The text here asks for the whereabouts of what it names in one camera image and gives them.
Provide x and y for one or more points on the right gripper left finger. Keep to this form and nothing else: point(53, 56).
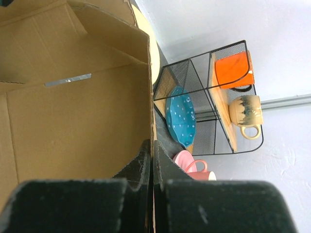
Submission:
point(121, 204)

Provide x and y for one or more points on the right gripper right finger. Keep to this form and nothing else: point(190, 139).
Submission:
point(185, 205)

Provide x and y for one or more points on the brown cardboard box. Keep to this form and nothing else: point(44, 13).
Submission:
point(75, 90)

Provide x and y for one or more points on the pink cup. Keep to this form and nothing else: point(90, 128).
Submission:
point(202, 175)

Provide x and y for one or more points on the pink saucer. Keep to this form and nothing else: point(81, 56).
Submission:
point(183, 159)

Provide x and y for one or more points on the blue polka dot plate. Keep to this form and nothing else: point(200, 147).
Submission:
point(180, 116)

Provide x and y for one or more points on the beige ceramic mug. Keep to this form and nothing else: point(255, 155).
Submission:
point(245, 112)

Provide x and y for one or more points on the orange mug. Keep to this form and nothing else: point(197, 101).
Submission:
point(235, 72)

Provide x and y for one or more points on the cream plate with branch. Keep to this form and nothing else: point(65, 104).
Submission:
point(144, 25)

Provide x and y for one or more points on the black wire shelf rack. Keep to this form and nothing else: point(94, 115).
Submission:
point(215, 133)

